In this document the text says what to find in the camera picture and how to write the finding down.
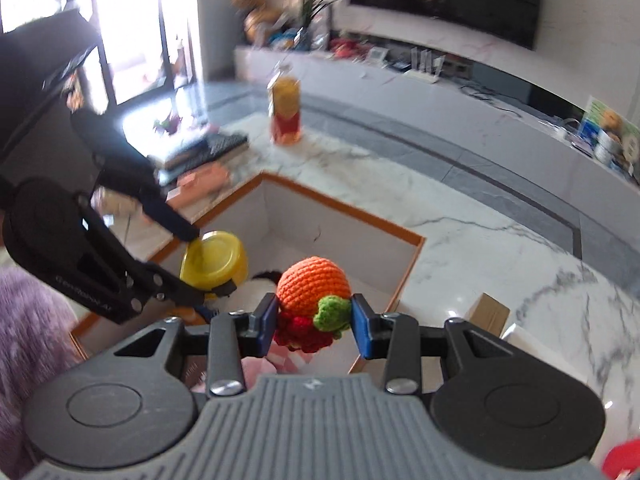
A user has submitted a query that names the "white flat box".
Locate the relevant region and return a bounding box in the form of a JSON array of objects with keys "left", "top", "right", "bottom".
[{"left": 500, "top": 323, "right": 588, "bottom": 384}]

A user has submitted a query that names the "orange rimmed white storage box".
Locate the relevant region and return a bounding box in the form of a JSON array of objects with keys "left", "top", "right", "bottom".
[{"left": 72, "top": 172, "right": 425, "bottom": 376}]

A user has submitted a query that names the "pink striped white plush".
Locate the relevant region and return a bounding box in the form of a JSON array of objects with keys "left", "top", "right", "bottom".
[{"left": 213, "top": 270, "right": 282, "bottom": 313}]

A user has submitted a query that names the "orange crocheted fruit toy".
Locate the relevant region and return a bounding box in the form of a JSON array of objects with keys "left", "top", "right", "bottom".
[{"left": 274, "top": 256, "right": 352, "bottom": 354}]

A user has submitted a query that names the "yellow round lid toy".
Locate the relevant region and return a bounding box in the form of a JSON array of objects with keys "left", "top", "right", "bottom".
[{"left": 180, "top": 231, "right": 248, "bottom": 297}]

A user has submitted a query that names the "pink cloth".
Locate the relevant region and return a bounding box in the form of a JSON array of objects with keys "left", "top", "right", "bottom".
[{"left": 181, "top": 344, "right": 314, "bottom": 393}]

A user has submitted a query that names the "green potted plant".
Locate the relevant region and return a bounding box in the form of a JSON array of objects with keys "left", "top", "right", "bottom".
[{"left": 294, "top": 0, "right": 338, "bottom": 52}]

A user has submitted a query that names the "bottle of orange drink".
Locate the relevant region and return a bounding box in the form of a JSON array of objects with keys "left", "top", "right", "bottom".
[{"left": 267, "top": 62, "right": 302, "bottom": 145}]

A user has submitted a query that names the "black keyboard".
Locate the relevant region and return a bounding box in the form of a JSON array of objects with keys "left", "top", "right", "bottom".
[{"left": 156, "top": 133, "right": 248, "bottom": 186}]

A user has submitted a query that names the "white marble tv console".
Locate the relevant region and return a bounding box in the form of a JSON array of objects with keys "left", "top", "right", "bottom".
[{"left": 234, "top": 47, "right": 639, "bottom": 246}]

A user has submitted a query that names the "small cardboard box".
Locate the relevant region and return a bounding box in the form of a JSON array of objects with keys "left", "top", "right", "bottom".
[{"left": 465, "top": 292, "right": 511, "bottom": 337}]

